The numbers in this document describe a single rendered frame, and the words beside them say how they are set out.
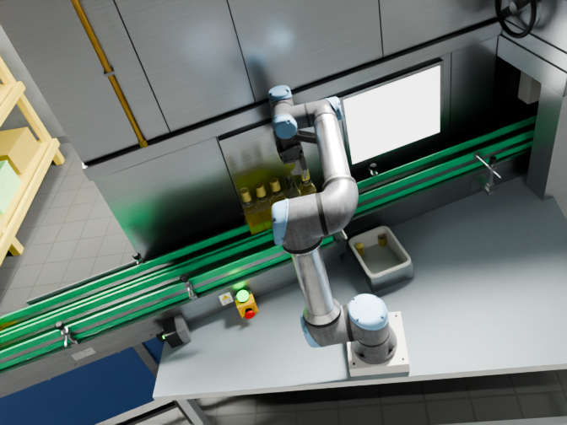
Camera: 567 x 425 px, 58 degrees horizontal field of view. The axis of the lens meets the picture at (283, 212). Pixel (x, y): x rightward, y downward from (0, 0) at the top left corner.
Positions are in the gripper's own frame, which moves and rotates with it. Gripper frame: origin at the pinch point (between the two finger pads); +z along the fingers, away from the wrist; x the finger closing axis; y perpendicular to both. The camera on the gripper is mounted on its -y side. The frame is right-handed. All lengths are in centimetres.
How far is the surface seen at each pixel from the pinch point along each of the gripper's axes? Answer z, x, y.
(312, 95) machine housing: -21.1, -13.2, -11.8
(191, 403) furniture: 57, 39, 69
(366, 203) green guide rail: 23.9, 3.2, -21.4
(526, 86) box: 7, -12, -101
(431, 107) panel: 2, -14, -59
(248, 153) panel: -7.2, -11.9, 16.9
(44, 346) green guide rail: 24, 15, 110
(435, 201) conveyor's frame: 35, 5, -51
